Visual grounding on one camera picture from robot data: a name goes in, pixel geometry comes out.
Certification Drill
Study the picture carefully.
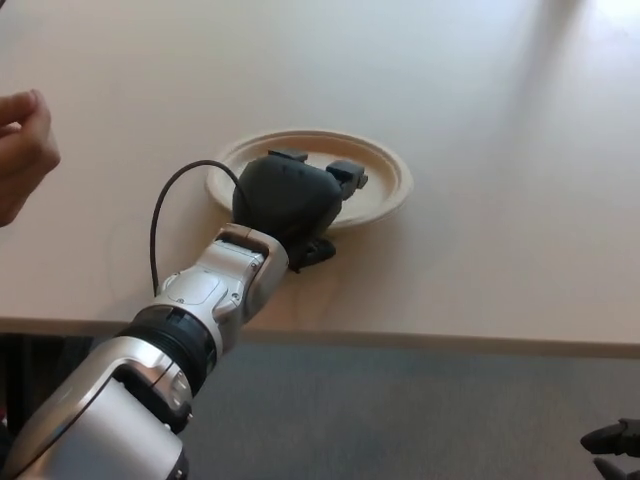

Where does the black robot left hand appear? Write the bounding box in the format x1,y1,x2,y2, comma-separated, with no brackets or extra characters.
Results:
230,148,370,274

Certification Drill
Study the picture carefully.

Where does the dark table leg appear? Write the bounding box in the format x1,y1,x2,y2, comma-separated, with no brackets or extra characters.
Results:
0,333,96,436

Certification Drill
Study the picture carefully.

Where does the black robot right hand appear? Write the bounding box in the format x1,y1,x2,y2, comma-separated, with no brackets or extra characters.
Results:
579,417,640,480

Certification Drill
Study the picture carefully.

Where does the beige round paper plate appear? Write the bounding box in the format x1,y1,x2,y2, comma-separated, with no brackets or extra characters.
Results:
204,128,415,231

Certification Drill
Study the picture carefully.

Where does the person's bare hand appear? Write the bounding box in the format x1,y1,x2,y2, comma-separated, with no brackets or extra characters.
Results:
0,88,62,229

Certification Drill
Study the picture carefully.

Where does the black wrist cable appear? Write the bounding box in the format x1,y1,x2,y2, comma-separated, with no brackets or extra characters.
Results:
150,159,244,296

